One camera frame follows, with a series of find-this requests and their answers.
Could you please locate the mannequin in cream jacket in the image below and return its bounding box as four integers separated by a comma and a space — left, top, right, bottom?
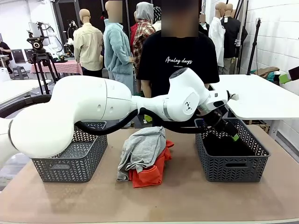
73, 8, 105, 78

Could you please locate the black light stand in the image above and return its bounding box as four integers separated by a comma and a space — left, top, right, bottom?
247, 17, 262, 76

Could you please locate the grey plastic lattice basket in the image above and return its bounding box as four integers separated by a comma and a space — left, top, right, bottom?
194, 118, 271, 183
31, 120, 108, 183

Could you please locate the mannequin in black shirt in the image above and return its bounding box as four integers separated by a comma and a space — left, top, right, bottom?
221, 3, 242, 59

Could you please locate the green box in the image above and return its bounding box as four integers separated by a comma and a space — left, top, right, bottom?
279, 71, 292, 84

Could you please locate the person in black T-shirt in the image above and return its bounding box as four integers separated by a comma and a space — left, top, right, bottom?
136, 0, 220, 98

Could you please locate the person's right forearm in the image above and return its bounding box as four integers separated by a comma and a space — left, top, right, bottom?
140, 79, 152, 98

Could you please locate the orange garment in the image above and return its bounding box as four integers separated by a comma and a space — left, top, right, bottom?
128, 139, 175, 189

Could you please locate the black garment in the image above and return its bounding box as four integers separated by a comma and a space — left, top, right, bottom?
205, 134, 256, 157

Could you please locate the mannequin in light blue fleece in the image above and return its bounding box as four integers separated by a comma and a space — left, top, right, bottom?
103, 0, 136, 95

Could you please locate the mannequin in white shirt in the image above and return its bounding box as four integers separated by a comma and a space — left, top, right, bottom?
208, 2, 227, 75

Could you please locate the brown and green clothes pile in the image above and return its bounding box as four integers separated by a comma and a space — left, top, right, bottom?
251, 67, 281, 83

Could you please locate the grey metal stool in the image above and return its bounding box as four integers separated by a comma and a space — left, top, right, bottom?
12, 66, 30, 80

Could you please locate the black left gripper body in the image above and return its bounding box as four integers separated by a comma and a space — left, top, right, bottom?
211, 112, 235, 135

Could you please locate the mannequin in plaid shirt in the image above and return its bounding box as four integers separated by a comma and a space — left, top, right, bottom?
130, 1, 157, 70

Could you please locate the seated bystander in black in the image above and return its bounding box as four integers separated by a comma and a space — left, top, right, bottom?
0, 41, 14, 74

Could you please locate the black camera tripod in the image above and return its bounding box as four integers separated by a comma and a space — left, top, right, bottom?
26, 21, 60, 95

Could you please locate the light grey garment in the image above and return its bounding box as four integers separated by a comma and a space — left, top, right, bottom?
116, 126, 167, 182

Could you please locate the red checkered tablecloth table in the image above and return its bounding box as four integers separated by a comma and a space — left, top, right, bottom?
30, 61, 83, 75

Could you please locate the white table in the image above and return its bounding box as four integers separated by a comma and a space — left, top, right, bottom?
0, 79, 51, 105
210, 74, 299, 120

